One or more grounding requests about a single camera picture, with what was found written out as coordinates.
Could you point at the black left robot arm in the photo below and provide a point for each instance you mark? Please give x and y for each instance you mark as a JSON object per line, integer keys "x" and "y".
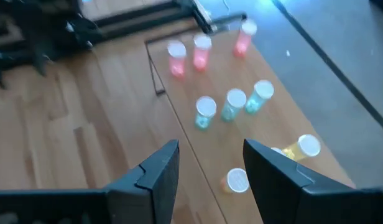
{"x": 39, "y": 34}

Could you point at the green medicine bottle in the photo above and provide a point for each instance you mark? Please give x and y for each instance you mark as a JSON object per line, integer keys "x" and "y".
{"x": 205, "y": 112}

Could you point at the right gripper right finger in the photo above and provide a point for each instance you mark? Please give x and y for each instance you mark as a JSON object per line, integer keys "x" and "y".
{"x": 291, "y": 196}

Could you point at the black aluminium table frame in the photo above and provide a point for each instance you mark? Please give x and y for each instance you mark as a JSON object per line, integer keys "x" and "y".
{"x": 154, "y": 15}

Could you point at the yellow medicine bottle white pills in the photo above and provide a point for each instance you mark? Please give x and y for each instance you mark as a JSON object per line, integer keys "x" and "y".
{"x": 303, "y": 147}

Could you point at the red medicine bottle white cap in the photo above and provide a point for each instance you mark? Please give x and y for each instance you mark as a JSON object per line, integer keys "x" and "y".
{"x": 243, "y": 39}
{"x": 177, "y": 59}
{"x": 201, "y": 53}

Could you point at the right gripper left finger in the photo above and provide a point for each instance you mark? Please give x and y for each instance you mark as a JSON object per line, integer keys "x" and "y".
{"x": 148, "y": 196}

